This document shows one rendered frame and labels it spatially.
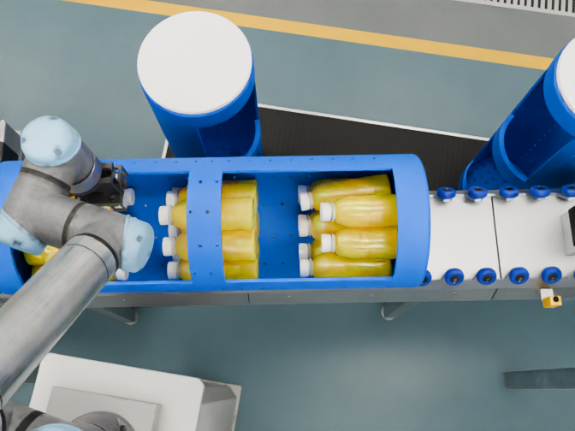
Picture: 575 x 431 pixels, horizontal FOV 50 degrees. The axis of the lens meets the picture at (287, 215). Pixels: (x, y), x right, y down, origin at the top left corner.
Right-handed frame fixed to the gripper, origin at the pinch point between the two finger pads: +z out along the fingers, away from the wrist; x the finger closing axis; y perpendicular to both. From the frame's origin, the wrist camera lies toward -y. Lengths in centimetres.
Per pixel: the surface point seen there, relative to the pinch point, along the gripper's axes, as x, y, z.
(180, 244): -6.0, 14.2, 7.4
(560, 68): 38, 103, 18
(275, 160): 10.1, 33.8, 2.7
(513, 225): 2, 91, 29
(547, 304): -17, 96, 29
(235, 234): -4.3, 25.4, 7.3
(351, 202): 1.1, 49.1, 3.5
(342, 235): -4.8, 47.4, 7.6
